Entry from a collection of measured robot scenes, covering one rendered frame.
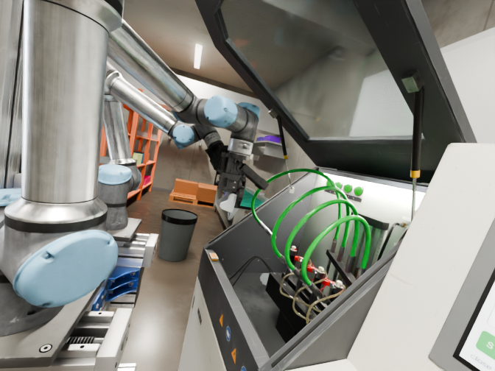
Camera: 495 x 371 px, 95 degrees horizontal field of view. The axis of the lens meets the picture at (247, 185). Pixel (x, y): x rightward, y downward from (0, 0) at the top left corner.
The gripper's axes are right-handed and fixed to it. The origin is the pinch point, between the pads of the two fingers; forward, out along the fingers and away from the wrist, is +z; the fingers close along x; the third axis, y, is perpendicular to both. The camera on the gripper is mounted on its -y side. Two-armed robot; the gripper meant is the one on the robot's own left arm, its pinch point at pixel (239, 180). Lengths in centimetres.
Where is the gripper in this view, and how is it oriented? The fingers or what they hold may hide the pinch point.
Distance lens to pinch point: 98.2
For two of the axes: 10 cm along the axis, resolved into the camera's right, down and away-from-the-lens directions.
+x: -1.8, -1.6, -9.7
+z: 4.7, 8.6, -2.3
